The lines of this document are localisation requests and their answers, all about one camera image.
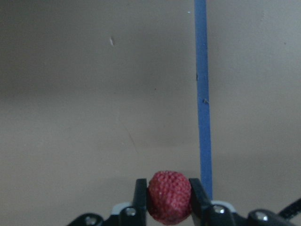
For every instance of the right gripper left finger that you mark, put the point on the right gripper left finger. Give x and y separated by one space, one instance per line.
123 214

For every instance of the red strawberry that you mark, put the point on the red strawberry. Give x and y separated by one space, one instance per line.
169 197

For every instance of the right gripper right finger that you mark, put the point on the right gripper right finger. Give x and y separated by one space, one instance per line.
206 213

